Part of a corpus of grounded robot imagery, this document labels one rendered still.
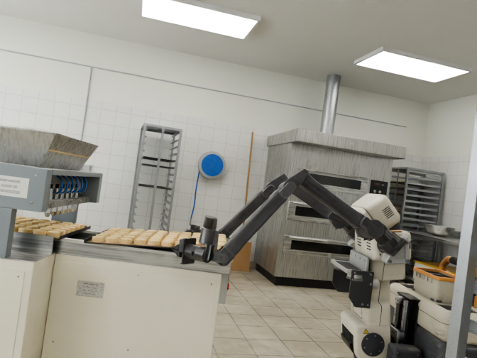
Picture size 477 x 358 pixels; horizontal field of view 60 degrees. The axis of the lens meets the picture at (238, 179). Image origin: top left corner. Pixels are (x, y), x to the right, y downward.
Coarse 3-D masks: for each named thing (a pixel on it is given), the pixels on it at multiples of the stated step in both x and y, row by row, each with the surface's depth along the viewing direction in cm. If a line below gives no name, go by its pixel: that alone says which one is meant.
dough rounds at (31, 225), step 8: (16, 216) 198; (16, 224) 174; (24, 224) 178; (32, 224) 181; (40, 224) 182; (48, 224) 186; (56, 224) 188; (64, 224) 192; (72, 224) 195; (80, 224) 198; (24, 232) 166; (32, 232) 171; (40, 232) 167; (48, 232) 167; (56, 232) 168; (64, 232) 174
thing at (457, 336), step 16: (464, 208) 98; (464, 224) 97; (464, 240) 97; (464, 256) 96; (464, 272) 95; (464, 288) 95; (464, 304) 95; (464, 320) 95; (448, 336) 97; (464, 336) 95; (448, 352) 97; (464, 352) 96
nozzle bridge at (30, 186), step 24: (0, 168) 148; (24, 168) 149; (48, 168) 156; (0, 192) 148; (24, 192) 148; (48, 192) 153; (96, 192) 216; (0, 216) 148; (72, 216) 216; (0, 240) 148
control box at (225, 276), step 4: (224, 276) 176; (228, 276) 176; (224, 280) 176; (228, 280) 178; (224, 284) 176; (220, 288) 176; (224, 288) 176; (220, 292) 176; (224, 292) 176; (220, 296) 176; (224, 296) 176; (220, 300) 176; (224, 300) 176
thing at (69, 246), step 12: (60, 240) 169; (72, 240) 169; (60, 252) 169; (72, 252) 169; (84, 252) 169; (96, 252) 169; (108, 252) 170; (120, 252) 170; (132, 252) 170; (144, 252) 170; (156, 252) 170; (168, 252) 171; (156, 264) 171; (168, 264) 171; (180, 264) 171; (192, 264) 171; (204, 264) 172; (216, 264) 172
